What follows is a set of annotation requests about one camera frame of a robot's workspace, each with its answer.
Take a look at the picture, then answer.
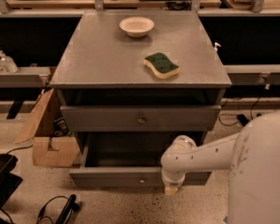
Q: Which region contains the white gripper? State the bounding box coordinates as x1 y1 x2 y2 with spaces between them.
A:
161 135 196 195

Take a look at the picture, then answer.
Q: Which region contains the grey drawer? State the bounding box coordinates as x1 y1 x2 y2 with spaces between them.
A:
61 105 220 132
68 133 213 189

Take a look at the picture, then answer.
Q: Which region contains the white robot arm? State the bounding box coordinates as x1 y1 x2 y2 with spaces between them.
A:
161 112 280 224

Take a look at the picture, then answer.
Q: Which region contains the grey top drawer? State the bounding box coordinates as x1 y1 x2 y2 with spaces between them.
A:
61 105 220 132

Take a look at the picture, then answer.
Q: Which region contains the grey drawer cabinet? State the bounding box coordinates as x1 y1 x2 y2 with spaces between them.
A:
49 9 232 183

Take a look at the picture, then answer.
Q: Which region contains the cardboard box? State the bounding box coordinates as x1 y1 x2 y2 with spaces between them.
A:
15 89 80 167

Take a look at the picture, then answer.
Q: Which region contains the green yellow sponge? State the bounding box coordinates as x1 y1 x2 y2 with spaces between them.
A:
144 52 180 79

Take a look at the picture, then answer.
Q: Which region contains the small white pump bottle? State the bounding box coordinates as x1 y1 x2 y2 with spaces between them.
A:
214 42 221 51

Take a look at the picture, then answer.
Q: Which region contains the black tray stack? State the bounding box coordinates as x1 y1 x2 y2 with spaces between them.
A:
0 154 22 209

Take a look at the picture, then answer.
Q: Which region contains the white bowl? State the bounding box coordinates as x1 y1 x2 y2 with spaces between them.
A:
119 17 154 38

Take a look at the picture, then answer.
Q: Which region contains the clear plastic bottle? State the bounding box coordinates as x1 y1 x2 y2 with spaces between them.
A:
0 50 19 73

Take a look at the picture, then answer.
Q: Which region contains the black floor cable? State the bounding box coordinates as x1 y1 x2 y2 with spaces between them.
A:
217 95 262 128

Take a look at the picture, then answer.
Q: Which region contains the black cable with handle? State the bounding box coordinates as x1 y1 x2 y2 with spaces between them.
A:
35 193 80 224

